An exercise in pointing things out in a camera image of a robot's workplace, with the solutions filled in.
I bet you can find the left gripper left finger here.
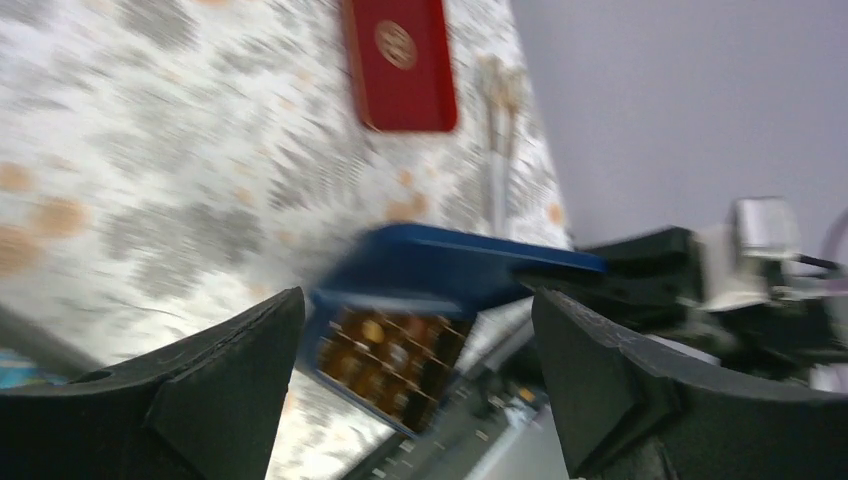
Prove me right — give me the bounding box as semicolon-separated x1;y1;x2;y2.
1;287;305;480

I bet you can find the floral tablecloth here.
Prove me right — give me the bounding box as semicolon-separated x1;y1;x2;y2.
0;0;574;480

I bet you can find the gold chocolate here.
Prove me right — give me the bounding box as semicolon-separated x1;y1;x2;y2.
361;319;385;345

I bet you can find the red square tray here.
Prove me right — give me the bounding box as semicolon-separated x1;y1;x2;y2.
340;0;459;133

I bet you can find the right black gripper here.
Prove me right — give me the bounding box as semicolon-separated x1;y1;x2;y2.
517;227;847;381

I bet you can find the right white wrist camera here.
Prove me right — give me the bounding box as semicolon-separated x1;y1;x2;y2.
694;196;800;311

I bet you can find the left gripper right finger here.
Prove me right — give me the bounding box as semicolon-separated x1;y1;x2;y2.
532;290;847;479

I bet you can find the blue chocolate tin box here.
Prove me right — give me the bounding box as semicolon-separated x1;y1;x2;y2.
296;307;474;436

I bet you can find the blue tin lid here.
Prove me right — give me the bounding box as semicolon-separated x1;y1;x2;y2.
311;224;607;321

